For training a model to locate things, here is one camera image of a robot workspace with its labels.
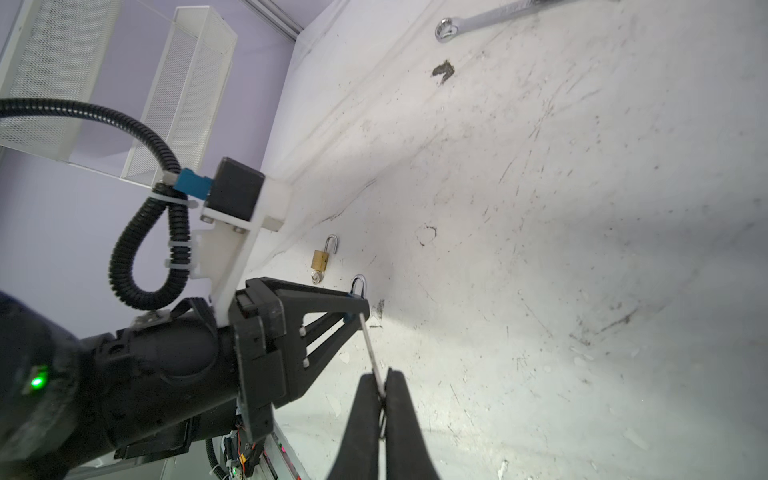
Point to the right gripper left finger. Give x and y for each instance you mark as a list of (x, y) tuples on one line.
[(358, 455)]

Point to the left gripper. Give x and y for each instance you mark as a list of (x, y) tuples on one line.
[(275, 367)]

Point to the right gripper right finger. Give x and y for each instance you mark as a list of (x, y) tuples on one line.
[(407, 456)]

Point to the blue padlock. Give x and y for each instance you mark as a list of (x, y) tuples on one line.
[(358, 290)]

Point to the brass padlock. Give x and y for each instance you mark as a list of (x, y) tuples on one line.
[(321, 258)]

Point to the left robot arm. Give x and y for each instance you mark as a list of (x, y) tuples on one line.
[(66, 401)]

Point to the lower white mesh shelf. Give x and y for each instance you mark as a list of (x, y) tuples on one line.
[(189, 82)]

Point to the white mesh shelf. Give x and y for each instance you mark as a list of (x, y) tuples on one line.
[(54, 50), (189, 82)]

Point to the silver combination wrench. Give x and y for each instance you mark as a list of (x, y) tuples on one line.
[(451, 27)]

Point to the upper white mesh shelf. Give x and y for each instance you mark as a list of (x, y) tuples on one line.
[(54, 50)]

